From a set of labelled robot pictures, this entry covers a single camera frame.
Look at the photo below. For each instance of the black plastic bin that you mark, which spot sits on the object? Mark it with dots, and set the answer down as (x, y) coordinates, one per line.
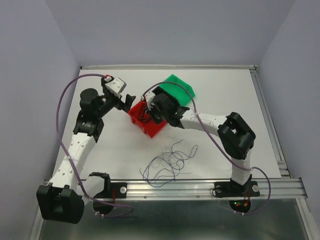
(169, 99)

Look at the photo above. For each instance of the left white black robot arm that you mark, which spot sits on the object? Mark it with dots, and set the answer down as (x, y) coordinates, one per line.
(64, 197)

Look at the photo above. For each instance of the green plastic bin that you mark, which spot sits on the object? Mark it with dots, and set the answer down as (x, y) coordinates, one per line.
(178, 86)

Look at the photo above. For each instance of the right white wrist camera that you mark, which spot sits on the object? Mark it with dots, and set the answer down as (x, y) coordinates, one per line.
(147, 98)

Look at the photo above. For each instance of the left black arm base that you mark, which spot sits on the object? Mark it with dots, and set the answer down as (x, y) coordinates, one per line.
(107, 190)

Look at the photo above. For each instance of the back aluminium rail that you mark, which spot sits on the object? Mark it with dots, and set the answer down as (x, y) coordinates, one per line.
(167, 67)

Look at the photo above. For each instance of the red plastic bin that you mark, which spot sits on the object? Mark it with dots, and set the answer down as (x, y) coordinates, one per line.
(140, 118)

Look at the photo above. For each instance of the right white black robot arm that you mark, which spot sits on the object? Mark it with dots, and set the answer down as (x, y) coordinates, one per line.
(236, 137)

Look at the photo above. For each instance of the aluminium rail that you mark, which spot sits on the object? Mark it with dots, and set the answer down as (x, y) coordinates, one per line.
(201, 190)
(275, 143)
(167, 67)

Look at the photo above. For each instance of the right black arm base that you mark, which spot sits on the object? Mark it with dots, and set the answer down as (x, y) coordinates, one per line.
(241, 193)

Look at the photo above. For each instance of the right side aluminium rail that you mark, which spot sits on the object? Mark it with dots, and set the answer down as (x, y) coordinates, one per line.
(275, 143)

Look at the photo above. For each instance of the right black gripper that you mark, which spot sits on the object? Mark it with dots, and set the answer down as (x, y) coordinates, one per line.
(151, 113)

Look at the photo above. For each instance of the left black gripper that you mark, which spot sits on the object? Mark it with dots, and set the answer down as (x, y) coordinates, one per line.
(120, 104)

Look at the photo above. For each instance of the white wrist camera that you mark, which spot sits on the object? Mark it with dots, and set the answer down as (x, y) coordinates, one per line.
(113, 85)
(147, 98)

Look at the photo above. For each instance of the front aluminium rail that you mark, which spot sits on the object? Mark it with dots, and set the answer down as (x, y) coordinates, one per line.
(201, 190)

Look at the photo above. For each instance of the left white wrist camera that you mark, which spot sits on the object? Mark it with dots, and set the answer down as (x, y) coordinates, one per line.
(113, 85)

